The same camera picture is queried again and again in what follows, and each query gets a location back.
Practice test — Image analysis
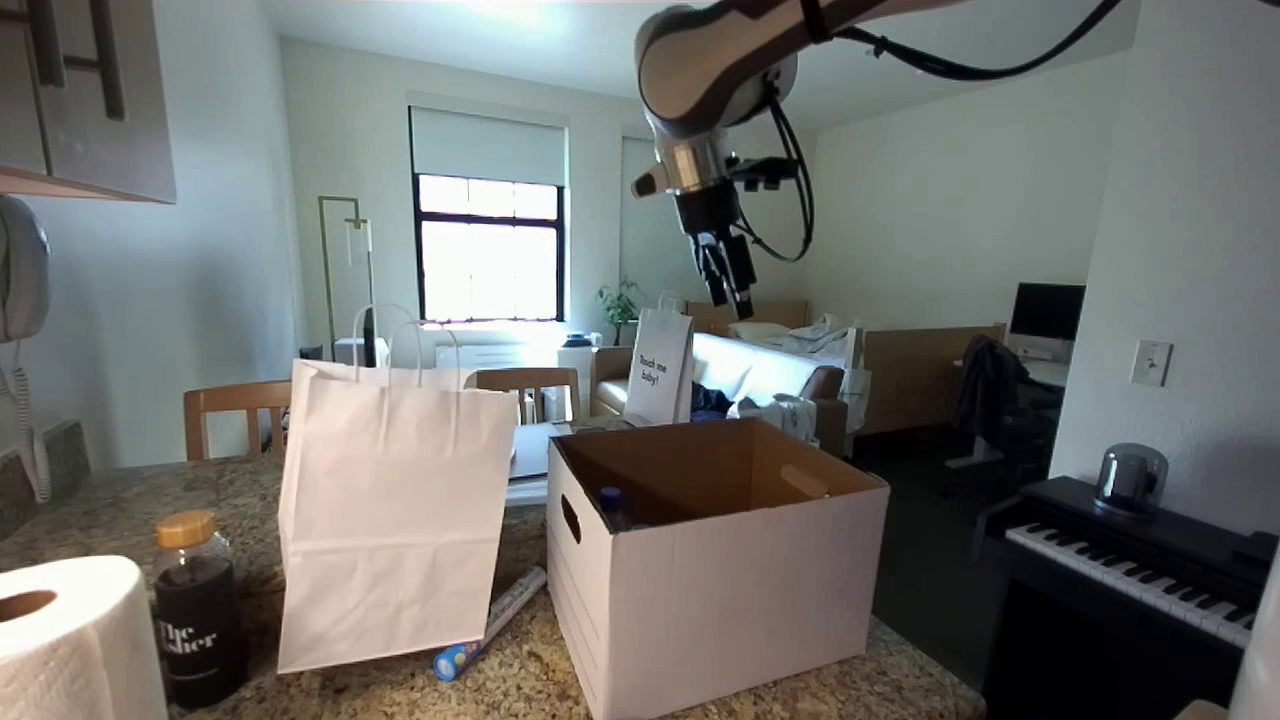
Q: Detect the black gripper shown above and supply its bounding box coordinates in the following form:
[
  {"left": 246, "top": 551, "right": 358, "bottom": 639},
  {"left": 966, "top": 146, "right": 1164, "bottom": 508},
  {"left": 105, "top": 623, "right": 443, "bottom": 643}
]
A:
[{"left": 673, "top": 178, "right": 761, "bottom": 323}]

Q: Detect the white cardboard box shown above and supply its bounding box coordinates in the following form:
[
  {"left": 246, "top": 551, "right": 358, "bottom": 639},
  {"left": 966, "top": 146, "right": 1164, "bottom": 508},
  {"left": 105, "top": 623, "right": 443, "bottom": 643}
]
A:
[{"left": 544, "top": 418, "right": 893, "bottom": 720}]

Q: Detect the closed roller blind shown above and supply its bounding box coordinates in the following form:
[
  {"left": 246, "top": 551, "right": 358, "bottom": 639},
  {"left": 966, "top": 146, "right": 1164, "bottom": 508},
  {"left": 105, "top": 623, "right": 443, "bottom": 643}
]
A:
[{"left": 615, "top": 136, "right": 734, "bottom": 311}]

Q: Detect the small white printed bag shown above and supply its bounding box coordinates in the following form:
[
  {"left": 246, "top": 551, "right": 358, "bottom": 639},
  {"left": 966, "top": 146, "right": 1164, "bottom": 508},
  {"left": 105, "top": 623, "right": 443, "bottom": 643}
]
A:
[{"left": 624, "top": 307, "right": 695, "bottom": 433}]

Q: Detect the green potted plant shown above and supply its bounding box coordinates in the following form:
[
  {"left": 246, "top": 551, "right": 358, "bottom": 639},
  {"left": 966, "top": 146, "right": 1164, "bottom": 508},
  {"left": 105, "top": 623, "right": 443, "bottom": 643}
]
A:
[{"left": 595, "top": 281, "right": 644, "bottom": 352}]

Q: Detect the wooden chair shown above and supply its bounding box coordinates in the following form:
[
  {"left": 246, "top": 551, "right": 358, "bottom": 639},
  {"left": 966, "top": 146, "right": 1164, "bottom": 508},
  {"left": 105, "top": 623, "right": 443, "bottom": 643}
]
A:
[
  {"left": 179, "top": 376, "right": 294, "bottom": 468},
  {"left": 464, "top": 365, "right": 583, "bottom": 433}
]

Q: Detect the bed with white bedding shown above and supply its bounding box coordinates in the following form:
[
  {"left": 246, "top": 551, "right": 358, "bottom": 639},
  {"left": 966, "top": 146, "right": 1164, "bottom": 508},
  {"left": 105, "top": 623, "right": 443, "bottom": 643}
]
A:
[{"left": 683, "top": 296, "right": 1012, "bottom": 445}]

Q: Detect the white radiator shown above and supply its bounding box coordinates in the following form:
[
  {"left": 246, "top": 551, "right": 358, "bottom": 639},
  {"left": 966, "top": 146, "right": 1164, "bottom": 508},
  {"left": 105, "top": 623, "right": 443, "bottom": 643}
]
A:
[{"left": 422, "top": 333, "right": 595, "bottom": 392}]

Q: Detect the black framed window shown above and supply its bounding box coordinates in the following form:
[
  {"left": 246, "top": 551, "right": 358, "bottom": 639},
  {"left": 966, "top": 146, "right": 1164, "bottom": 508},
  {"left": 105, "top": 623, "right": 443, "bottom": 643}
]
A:
[{"left": 411, "top": 172, "right": 568, "bottom": 327}]

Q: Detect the half open roller blind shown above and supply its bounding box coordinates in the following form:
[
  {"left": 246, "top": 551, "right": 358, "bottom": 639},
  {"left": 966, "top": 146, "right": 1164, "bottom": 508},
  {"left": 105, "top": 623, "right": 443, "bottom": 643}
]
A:
[{"left": 406, "top": 106, "right": 570, "bottom": 192}]

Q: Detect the black office chair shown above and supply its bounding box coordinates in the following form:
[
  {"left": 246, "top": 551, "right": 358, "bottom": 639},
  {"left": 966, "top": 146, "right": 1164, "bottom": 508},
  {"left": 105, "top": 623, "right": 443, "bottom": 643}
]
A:
[{"left": 950, "top": 338, "right": 1073, "bottom": 471}]

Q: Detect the computer monitor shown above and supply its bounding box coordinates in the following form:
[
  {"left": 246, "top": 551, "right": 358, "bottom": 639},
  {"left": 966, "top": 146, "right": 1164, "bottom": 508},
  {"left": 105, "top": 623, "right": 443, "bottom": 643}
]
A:
[{"left": 1009, "top": 281, "right": 1086, "bottom": 352}]

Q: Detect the metal floor lamp stand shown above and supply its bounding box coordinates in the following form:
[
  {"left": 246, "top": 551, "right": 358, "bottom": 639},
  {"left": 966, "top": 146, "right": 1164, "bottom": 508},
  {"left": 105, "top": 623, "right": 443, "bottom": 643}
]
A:
[{"left": 314, "top": 192, "right": 381, "bottom": 374}]

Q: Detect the white paper bag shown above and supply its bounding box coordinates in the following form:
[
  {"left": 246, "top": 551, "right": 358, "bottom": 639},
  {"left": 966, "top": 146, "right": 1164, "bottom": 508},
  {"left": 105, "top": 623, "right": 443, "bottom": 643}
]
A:
[{"left": 271, "top": 357, "right": 520, "bottom": 681}]

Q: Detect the silver round pot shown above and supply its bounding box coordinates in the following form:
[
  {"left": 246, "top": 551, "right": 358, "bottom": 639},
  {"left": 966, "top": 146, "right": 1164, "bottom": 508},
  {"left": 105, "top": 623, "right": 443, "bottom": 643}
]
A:
[{"left": 1091, "top": 440, "right": 1172, "bottom": 512}]

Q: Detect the black digital piano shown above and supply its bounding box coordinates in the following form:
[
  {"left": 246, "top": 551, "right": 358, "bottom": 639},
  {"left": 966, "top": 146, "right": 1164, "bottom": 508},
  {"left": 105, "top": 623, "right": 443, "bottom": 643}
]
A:
[{"left": 979, "top": 477, "right": 1276, "bottom": 720}]

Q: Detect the dark jar with cork lid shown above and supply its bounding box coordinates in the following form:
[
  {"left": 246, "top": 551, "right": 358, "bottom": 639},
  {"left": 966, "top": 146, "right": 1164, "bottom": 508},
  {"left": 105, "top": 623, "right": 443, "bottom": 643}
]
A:
[{"left": 147, "top": 508, "right": 256, "bottom": 712}]

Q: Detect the white paper towel roll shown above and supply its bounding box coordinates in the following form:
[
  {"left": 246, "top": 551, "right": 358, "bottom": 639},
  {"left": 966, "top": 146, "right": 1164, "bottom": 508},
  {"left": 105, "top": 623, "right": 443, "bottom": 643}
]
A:
[{"left": 0, "top": 551, "right": 172, "bottom": 720}]

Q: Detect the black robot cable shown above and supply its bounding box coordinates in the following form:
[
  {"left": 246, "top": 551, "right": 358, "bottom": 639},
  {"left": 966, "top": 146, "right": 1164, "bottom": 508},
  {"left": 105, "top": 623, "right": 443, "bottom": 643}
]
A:
[{"left": 731, "top": 0, "right": 1129, "bottom": 267}]

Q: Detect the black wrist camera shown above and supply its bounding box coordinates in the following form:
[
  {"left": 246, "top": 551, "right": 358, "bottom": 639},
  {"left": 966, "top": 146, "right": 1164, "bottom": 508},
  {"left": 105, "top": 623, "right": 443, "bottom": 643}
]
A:
[{"left": 631, "top": 151, "right": 803, "bottom": 199}]

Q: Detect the wooden wall cabinet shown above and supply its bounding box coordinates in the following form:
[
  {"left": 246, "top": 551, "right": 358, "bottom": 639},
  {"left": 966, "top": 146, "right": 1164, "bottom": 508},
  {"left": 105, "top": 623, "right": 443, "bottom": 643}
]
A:
[{"left": 0, "top": 0, "right": 179, "bottom": 208}]

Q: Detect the white wall dispenser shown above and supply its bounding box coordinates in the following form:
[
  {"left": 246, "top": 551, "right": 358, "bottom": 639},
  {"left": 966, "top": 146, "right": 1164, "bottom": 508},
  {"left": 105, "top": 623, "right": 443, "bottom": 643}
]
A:
[{"left": 0, "top": 196, "right": 54, "bottom": 349}]

